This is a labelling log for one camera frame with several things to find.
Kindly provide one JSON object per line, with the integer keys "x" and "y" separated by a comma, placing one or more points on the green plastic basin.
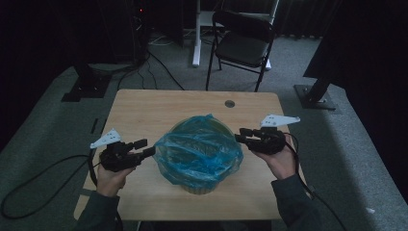
{"x": 200, "y": 191}

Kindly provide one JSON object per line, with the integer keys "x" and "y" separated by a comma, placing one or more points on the person's left hand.
{"x": 109, "y": 183}

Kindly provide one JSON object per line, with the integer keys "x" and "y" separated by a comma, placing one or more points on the dark curtain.
{"x": 369, "y": 64}

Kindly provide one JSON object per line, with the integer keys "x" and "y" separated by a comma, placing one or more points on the black folding chair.
{"x": 243, "y": 48}

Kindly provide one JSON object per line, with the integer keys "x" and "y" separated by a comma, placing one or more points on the dark equipment rack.
{"x": 139, "y": 32}

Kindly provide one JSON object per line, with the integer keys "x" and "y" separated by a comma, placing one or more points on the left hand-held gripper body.
{"x": 118, "y": 157}

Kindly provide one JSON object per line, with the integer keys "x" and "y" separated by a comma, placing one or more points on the blue plastic bag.
{"x": 198, "y": 154}

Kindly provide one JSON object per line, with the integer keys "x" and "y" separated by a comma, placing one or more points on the black stand base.
{"x": 86, "y": 85}
{"x": 316, "y": 96}

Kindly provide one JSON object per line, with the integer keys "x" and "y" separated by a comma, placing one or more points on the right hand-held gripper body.
{"x": 269, "y": 142}

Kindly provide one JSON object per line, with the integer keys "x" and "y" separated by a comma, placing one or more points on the person's right hand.
{"x": 282, "y": 163}

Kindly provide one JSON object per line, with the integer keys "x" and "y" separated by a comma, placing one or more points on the white scrap on floor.
{"x": 369, "y": 210}

